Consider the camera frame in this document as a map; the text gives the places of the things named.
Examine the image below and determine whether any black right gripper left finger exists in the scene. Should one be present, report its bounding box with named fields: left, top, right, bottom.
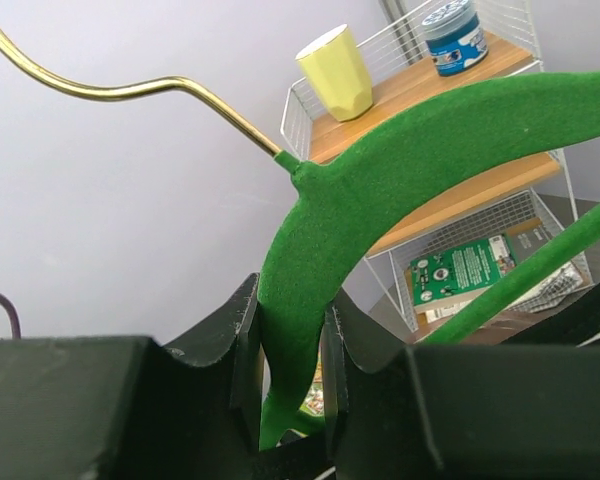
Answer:
left=0, top=275, right=261, bottom=479

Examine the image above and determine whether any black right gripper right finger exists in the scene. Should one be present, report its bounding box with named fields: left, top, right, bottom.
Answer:
left=321, top=292, right=600, bottom=479

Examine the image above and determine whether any bright green clothes hanger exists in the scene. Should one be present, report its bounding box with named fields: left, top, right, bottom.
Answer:
left=0, top=29, right=600, bottom=450

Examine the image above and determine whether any black white striped top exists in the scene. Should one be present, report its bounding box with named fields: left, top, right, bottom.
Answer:
left=503, top=283, right=600, bottom=346

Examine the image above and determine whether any green book on shelf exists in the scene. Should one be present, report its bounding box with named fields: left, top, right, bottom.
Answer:
left=409, top=234, right=516, bottom=313

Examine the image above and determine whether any yellow faceted cup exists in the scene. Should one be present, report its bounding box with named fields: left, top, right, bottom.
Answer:
left=295, top=24, right=374, bottom=122

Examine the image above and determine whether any blue lidded jar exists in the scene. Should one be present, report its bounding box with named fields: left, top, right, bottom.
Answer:
left=421, top=0, right=489, bottom=77

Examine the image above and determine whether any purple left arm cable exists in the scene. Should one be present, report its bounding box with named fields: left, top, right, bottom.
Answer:
left=0, top=287, right=22, bottom=341

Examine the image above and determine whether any white wire shelf unit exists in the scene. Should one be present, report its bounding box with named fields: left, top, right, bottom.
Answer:
left=279, top=0, right=594, bottom=334

